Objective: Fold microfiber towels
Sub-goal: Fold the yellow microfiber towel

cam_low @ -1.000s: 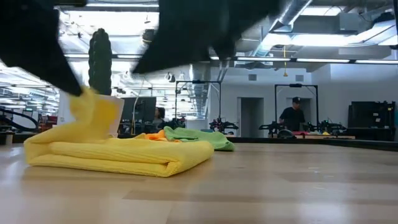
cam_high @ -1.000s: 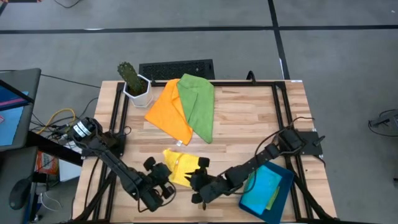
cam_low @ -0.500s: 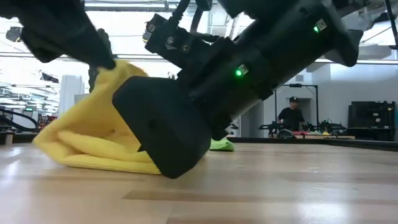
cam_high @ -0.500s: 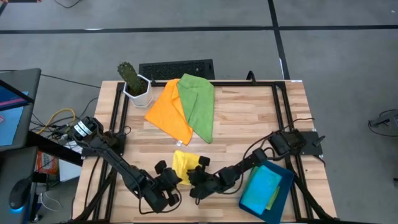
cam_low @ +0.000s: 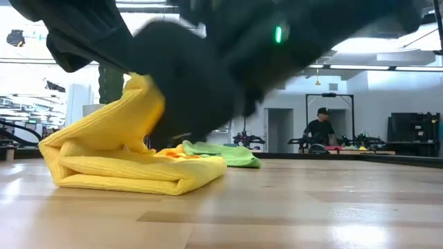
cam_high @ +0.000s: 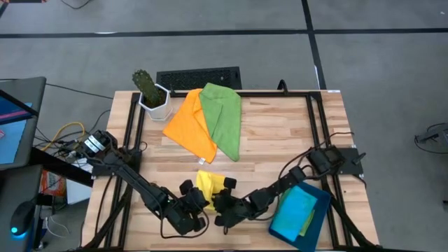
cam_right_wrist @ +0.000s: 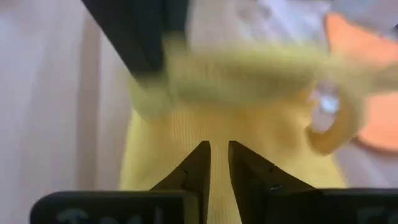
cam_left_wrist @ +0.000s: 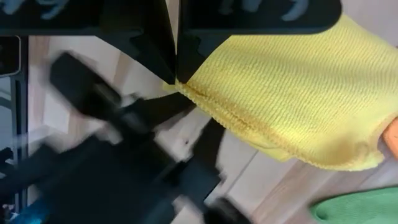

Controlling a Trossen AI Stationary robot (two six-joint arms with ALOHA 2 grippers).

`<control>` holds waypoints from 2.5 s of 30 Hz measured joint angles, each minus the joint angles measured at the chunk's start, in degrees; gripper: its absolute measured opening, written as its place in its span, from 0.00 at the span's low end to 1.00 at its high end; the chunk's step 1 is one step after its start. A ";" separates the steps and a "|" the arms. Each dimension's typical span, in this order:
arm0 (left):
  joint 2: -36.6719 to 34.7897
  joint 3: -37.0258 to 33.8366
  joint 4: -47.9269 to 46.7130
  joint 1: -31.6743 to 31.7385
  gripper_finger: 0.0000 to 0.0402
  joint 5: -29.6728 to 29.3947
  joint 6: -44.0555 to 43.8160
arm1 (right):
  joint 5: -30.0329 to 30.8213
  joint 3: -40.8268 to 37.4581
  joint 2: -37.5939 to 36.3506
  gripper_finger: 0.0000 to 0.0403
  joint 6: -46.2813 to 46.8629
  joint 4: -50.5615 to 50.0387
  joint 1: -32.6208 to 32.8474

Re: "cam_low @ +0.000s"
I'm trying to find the ceiling light strip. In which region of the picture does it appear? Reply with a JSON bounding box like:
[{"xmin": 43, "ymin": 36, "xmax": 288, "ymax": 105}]
[{"xmin": 307, "ymin": 63, "xmax": 443, "ymax": 72}]

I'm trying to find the small grey post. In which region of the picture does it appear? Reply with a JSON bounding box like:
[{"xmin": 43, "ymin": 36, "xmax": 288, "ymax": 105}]
[{"xmin": 4, "ymin": 145, "xmax": 17, "ymax": 162}]

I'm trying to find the orange microfiber towel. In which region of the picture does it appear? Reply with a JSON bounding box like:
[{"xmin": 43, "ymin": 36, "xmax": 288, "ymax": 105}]
[{"xmin": 157, "ymin": 144, "xmax": 202, "ymax": 160}]

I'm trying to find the black curved hose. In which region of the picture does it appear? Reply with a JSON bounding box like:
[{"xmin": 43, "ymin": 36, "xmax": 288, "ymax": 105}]
[{"xmin": 0, "ymin": 119, "xmax": 42, "ymax": 148}]

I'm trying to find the yellow microfiber towel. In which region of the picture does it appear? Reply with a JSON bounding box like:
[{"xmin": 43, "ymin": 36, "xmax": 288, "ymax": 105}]
[{"xmin": 38, "ymin": 72, "xmax": 228, "ymax": 196}]

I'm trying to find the background wooden table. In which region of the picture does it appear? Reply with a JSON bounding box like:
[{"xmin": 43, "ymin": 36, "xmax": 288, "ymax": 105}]
[{"xmin": 328, "ymin": 149, "xmax": 396, "ymax": 156}]

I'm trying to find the black ceiling device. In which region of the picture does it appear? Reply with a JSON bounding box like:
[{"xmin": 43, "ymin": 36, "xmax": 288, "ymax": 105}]
[{"xmin": 6, "ymin": 28, "xmax": 26, "ymax": 48}]

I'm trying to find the black gantry frame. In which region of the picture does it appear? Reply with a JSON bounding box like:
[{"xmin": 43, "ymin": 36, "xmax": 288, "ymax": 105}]
[{"xmin": 305, "ymin": 92, "xmax": 356, "ymax": 146}]

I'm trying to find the person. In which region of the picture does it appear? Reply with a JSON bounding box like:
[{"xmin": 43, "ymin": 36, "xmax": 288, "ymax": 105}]
[{"xmin": 303, "ymin": 107, "xmax": 336, "ymax": 147}]

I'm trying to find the black storage cabinet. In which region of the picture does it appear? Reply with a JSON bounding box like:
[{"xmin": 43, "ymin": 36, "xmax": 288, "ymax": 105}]
[{"xmin": 385, "ymin": 111, "xmax": 442, "ymax": 157}]

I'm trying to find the green microfiber towel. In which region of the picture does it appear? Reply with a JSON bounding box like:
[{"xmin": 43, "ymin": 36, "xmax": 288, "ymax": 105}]
[{"xmin": 181, "ymin": 139, "xmax": 262, "ymax": 169}]

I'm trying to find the black aluminium table frame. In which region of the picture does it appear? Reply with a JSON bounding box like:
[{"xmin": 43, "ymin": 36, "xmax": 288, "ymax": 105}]
[{"xmin": 0, "ymin": 145, "xmax": 443, "ymax": 169}]

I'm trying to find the tall green cactus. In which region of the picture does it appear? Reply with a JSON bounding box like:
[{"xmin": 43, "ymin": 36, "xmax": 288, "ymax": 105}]
[{"xmin": 98, "ymin": 64, "xmax": 125, "ymax": 105}]

